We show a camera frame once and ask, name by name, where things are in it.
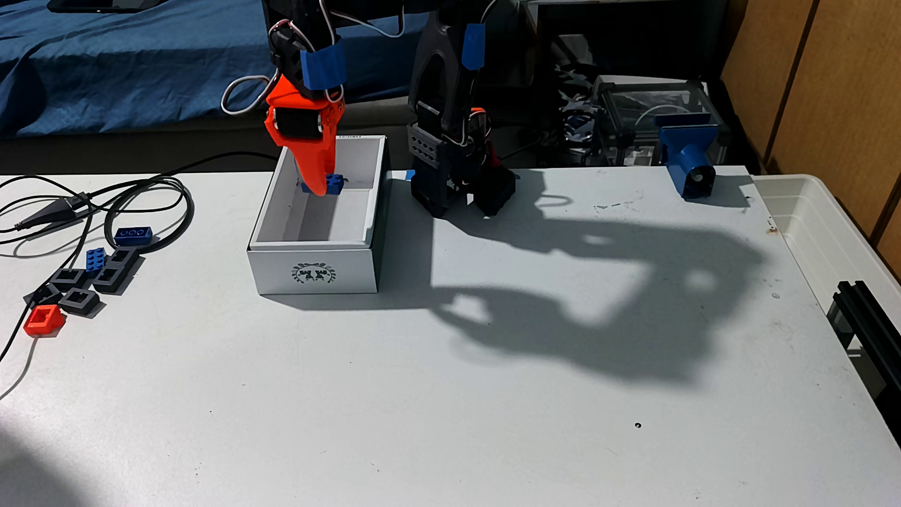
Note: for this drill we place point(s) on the blue toy brick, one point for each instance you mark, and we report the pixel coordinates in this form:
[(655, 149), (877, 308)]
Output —
[(336, 184)]

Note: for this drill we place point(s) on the white cardboard box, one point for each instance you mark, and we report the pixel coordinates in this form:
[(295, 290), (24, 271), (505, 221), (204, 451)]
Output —
[(317, 271)]

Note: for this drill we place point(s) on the dark blue brick round holes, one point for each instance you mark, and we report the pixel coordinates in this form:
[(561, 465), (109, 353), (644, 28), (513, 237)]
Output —
[(134, 236)]

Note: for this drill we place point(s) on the small blue studded brick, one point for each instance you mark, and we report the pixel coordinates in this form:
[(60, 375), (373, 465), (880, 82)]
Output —
[(96, 259)]

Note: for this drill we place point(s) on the transparent plastic box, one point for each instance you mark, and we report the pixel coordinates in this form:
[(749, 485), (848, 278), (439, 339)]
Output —
[(633, 105)]

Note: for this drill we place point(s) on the blue bed sheet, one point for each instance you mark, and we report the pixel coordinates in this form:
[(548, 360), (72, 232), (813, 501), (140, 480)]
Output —
[(141, 56)]

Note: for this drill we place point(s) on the black flat device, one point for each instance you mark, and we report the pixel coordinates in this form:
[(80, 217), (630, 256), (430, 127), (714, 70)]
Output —
[(105, 5)]

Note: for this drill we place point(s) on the white plastic bin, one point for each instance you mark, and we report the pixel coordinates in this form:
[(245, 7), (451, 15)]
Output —
[(809, 225)]

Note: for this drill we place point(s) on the wooden cabinet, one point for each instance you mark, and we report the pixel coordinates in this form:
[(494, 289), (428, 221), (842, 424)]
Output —
[(845, 84)]

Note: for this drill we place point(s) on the black aluminium extrusion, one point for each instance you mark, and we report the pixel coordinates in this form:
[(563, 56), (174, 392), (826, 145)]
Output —
[(869, 324)]

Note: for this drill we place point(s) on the grey bed frame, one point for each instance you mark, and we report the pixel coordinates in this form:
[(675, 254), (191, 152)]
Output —
[(176, 134)]

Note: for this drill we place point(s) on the black square frame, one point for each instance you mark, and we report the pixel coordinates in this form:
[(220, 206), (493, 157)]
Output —
[(99, 281), (55, 281), (39, 293), (65, 303), (131, 254)]

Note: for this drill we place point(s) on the orange square frame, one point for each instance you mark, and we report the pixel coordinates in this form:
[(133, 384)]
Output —
[(32, 324)]

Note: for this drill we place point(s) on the blue printed mount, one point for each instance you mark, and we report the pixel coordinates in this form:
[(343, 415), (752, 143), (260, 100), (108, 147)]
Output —
[(686, 151)]

